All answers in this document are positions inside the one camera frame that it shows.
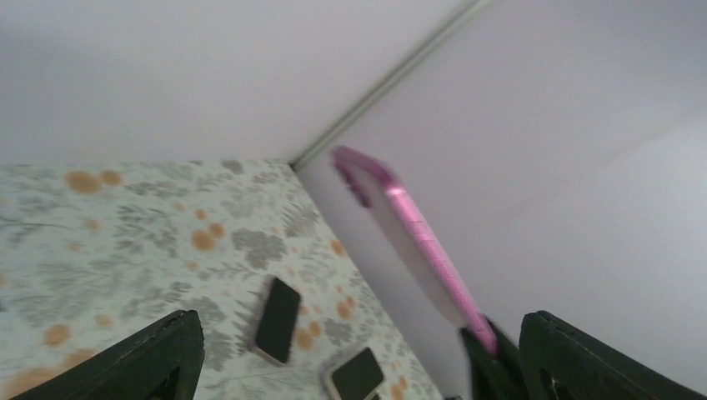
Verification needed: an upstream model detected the phone in beige case top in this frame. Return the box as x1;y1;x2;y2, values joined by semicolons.
323;347;385;400

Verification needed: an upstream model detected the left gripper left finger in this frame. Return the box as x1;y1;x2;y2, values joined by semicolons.
14;310;205;399

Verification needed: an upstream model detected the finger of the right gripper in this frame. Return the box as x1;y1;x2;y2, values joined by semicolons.
459;319;530;400

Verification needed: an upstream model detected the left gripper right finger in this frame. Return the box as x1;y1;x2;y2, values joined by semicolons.
519;311;706;399

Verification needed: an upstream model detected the floral table mat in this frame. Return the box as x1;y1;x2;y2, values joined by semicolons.
1;160;440;399

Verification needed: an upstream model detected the right aluminium corner post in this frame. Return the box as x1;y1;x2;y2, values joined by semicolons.
288;0;490;172

